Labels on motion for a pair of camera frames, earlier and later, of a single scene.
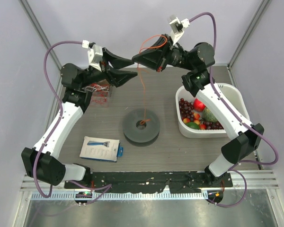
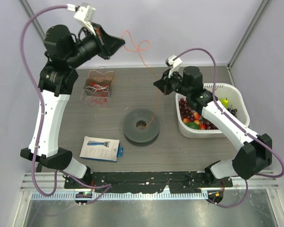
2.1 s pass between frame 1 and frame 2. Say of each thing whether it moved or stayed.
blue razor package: stayed
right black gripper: moved
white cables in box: stayed
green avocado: stayed
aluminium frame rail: stayed
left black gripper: moved
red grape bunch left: stayed
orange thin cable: moved
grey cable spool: stayed
